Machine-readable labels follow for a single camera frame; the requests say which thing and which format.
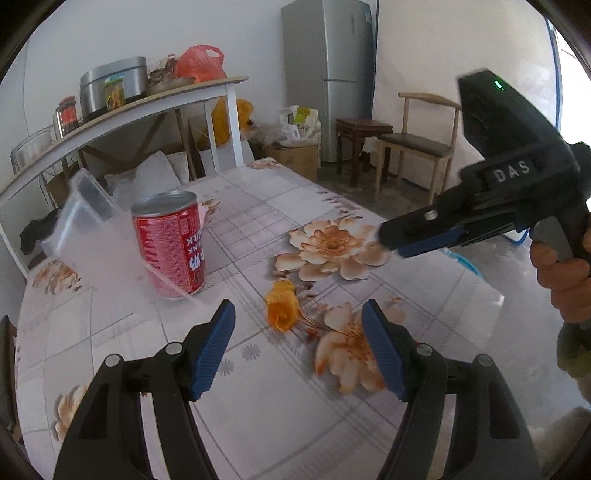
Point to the brown cardboard box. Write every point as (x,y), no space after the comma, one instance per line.
(295,161)

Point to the orange plastic bag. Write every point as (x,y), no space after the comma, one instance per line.
(201,64)

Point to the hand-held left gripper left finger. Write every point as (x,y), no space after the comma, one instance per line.
(210,355)

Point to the red tin can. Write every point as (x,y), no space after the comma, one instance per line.
(171,249)

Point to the floral tablecloth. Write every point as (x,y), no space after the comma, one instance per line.
(286,415)

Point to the clear plastic wrapper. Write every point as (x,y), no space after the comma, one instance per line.
(461,295)

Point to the orange peel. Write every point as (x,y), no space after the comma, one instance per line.
(281,311)

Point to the black plastic bag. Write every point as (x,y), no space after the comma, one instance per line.
(39,228)

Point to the yellow plush toy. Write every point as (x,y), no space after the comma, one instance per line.
(231,117)

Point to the wooden chair with dark seat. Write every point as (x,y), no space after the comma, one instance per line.
(415,141)

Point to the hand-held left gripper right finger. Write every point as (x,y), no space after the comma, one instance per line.
(385,355)

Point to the white sack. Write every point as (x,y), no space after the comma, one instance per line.
(147,175)

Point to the dark sauce jar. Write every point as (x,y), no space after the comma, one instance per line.
(68,115)

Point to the white side table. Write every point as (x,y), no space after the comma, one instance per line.
(138,104)

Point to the dark wooden stool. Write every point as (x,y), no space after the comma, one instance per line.
(362,127)

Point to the person's right hand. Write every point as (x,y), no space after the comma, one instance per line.
(563,286)

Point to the clear plastic container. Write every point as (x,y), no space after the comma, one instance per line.
(83,207)

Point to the metal dish with food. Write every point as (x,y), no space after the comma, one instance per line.
(171,85)

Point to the grey refrigerator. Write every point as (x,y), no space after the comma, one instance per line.
(328,69)

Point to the silver rice cooker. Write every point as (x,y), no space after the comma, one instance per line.
(134,74)

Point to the white plastic bag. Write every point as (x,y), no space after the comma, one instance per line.
(302,122)

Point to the glass bowl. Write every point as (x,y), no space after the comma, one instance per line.
(32,147)

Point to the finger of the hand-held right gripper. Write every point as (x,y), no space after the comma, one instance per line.
(434,242)
(415,226)

